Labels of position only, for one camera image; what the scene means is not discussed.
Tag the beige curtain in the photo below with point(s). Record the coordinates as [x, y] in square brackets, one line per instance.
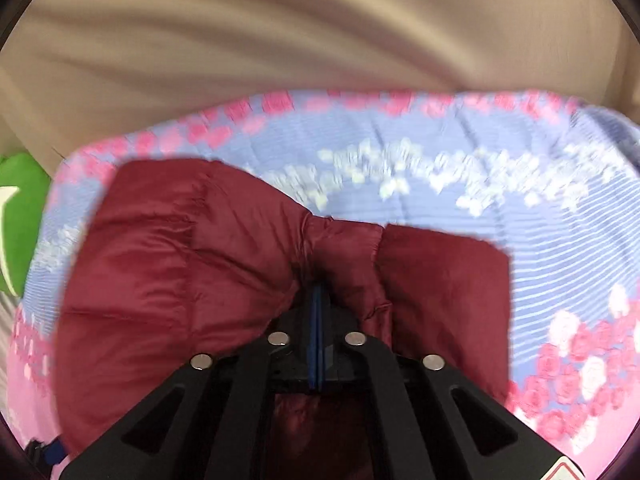
[300, 35]

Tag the pink blue floral bedsheet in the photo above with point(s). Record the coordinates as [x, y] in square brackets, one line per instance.
[450, 200]

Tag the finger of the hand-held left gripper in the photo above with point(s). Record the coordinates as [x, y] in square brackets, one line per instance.
[50, 452]

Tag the green plush cushion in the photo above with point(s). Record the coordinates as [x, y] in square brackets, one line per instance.
[22, 220]

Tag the maroon puffer jacket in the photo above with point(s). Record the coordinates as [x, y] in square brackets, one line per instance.
[175, 260]

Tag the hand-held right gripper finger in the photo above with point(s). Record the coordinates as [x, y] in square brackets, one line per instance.
[314, 345]
[322, 345]

